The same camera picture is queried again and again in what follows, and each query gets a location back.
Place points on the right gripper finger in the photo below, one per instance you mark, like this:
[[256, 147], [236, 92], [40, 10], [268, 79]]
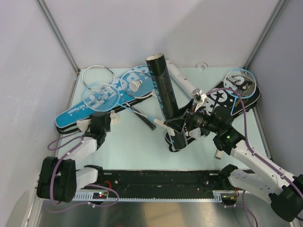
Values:
[[180, 128], [182, 119]]

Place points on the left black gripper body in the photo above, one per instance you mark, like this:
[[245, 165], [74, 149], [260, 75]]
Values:
[[106, 128]]

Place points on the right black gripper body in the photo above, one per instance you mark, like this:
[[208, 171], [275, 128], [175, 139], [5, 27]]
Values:
[[201, 121]]

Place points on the shuttlecock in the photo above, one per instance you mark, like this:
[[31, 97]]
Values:
[[135, 85], [114, 117], [195, 133]]

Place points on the black shuttlecock tube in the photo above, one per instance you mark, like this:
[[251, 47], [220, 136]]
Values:
[[164, 90]]

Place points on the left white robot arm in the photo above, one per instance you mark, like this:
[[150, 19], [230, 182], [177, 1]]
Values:
[[60, 177]]

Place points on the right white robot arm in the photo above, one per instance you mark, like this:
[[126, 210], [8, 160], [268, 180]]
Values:
[[282, 190]]

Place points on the shuttlecock on black cover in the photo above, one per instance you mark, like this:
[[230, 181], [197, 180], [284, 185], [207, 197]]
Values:
[[195, 133]]

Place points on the light blue racket left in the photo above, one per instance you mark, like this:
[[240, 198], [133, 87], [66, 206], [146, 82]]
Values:
[[102, 97]]

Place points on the light blue racket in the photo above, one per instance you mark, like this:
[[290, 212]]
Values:
[[240, 84], [102, 97]]

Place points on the white shuttlecock tube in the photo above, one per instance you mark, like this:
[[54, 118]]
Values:
[[189, 88]]

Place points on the light blue racket right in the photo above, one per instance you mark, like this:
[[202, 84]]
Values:
[[240, 84]]

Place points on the blue racket cover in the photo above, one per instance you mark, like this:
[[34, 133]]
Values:
[[80, 111]]

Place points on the clear tube cap far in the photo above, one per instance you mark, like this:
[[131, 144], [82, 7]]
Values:
[[202, 66]]

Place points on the white racket white grip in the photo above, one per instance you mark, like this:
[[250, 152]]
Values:
[[146, 90]]

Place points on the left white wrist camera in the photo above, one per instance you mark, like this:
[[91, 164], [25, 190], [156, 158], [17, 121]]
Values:
[[83, 125]]

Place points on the white frame racket far left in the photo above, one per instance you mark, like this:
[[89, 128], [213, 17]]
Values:
[[96, 74]]

